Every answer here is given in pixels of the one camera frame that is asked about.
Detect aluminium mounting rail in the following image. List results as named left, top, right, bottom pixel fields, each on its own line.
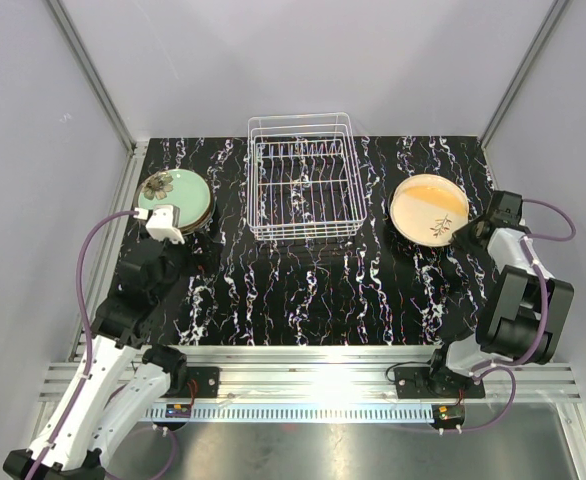
left=37, top=344, right=582, bottom=406

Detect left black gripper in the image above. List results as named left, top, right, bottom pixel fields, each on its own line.
left=152, top=228, right=223, bottom=304

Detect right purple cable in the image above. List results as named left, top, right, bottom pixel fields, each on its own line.
left=387, top=198, right=577, bottom=431

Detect left aluminium frame post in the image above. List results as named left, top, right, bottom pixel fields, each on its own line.
left=42, top=0, right=147, bottom=156

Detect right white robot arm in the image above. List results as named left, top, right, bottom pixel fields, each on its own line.
left=425, top=191, right=577, bottom=397

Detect aluminium frame post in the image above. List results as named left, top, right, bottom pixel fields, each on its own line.
left=480, top=0, right=572, bottom=149
left=42, top=0, right=147, bottom=156

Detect right aluminium frame post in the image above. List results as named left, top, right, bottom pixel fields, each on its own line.
left=480, top=0, right=572, bottom=149

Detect dark plates under green plate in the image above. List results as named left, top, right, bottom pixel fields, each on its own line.
left=176, top=197, right=216, bottom=236

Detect purple cable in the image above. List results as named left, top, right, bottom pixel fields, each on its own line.
left=387, top=198, right=577, bottom=431
left=17, top=208, right=149, bottom=480

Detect white wire dish rack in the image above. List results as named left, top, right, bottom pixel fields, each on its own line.
left=246, top=112, right=367, bottom=242

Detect green plate with flower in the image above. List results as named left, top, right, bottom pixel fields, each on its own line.
left=134, top=169, right=213, bottom=231

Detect dark striped rim plate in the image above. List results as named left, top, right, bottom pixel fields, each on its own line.
left=388, top=197, right=462, bottom=247

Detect orange cream leaf plate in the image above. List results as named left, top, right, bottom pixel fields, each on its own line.
left=389, top=174, right=469, bottom=247

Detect white slotted cable duct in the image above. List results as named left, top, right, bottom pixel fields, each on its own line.
left=141, top=402, right=463, bottom=424

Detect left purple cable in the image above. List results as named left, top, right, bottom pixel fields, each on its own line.
left=17, top=208, right=149, bottom=480

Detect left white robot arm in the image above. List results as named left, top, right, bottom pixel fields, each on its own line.
left=3, top=234, right=222, bottom=479

